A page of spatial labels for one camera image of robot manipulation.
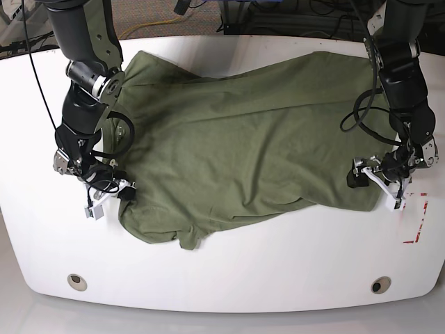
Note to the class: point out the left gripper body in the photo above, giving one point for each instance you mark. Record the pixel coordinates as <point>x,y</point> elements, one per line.
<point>390,172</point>

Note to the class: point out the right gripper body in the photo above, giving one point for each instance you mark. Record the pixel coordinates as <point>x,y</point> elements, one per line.
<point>105,180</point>

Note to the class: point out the green T-shirt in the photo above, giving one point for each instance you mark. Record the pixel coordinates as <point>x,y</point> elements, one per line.
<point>216,154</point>

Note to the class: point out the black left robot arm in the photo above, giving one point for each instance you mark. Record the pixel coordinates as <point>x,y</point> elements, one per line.
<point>391,41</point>

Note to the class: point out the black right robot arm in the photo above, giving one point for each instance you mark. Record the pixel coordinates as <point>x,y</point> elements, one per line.
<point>86,36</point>

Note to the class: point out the red tape marking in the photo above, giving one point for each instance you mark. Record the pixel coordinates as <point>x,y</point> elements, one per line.
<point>412,217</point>

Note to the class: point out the left table grommet hole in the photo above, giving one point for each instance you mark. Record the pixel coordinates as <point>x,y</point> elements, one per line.
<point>77,283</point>

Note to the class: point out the table grommet hole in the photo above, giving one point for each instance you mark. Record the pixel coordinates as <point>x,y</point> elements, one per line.
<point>77,283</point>
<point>381,285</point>

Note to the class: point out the right table grommet hole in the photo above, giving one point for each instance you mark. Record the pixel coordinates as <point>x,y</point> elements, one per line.
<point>381,285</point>

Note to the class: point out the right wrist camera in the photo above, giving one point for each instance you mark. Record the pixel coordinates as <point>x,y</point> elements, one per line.
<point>94,211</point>

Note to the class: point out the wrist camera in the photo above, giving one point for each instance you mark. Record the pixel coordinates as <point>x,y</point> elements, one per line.
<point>94,211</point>
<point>395,200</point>

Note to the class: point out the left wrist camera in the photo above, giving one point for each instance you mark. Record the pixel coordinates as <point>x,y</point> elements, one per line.
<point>395,200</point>

